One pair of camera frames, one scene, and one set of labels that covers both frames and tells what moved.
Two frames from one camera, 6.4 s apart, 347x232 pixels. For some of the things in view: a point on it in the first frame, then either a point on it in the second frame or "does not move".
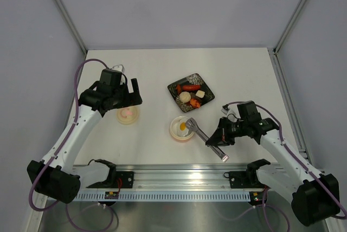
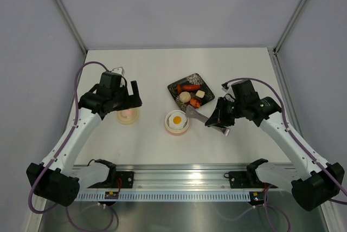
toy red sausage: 196,87 does not move
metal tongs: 191,124 to 192,113
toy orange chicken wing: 194,103 does not move
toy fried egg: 182,130 to 177,120
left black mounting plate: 127,179 does not move
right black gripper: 222,136 to 218,116
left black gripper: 132,99 does not move
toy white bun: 185,96 does not move
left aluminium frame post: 65,11 does not move
